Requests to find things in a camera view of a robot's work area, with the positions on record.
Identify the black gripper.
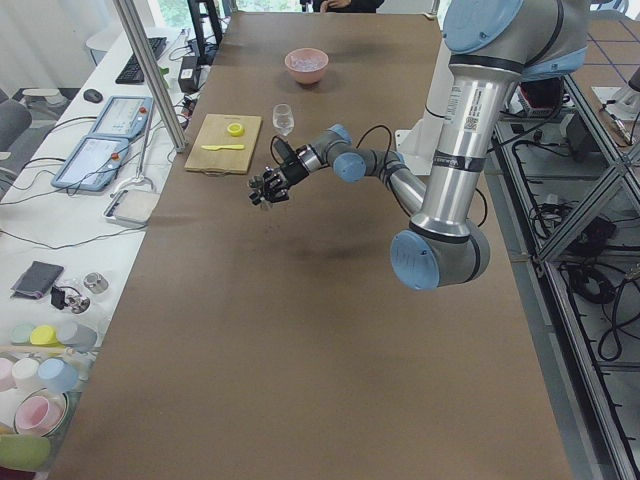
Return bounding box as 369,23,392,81
248,153,306,204

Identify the steel cocktail jigger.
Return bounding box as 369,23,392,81
248,178,271,211

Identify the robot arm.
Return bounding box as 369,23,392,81
249,1,590,290

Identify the clear wine glass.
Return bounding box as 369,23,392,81
272,103,295,136

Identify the pink bowl of ice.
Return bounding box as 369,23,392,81
284,48,329,85

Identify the yellow plastic knife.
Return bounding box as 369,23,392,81
201,144,245,151

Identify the bamboo cutting board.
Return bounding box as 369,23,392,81
184,114,262,175

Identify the yellow lemon half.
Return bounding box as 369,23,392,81
227,122,245,137

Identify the brown table mat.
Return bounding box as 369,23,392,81
47,12,574,480

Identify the far teach pendant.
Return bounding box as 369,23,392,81
90,96,153,140

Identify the teach pendant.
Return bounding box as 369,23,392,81
90,96,153,140
51,135,130,193

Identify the black keyboard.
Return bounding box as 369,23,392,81
114,36,168,85

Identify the near teach pendant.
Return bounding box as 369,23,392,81
51,135,130,193

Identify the small steel cylinder cup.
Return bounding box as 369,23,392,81
83,272,109,295

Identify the black computer mouse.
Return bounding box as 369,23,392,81
83,89,103,104

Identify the grey plastic cup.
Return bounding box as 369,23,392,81
56,321,98,352

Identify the grey folded cloth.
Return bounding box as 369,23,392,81
12,261,64,299

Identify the yellow plastic cup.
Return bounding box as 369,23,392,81
29,325,60,347

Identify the light blue plastic cup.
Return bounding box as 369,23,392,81
37,358,79,394

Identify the green plastic cup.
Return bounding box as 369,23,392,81
10,323,35,346

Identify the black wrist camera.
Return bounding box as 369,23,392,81
270,135,297,165

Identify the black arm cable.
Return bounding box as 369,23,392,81
358,124,396,166

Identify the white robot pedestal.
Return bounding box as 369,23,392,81
395,41,453,176

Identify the aluminium frame post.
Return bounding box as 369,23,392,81
113,0,187,153

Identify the black clip with cord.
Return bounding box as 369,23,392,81
51,285,91,314

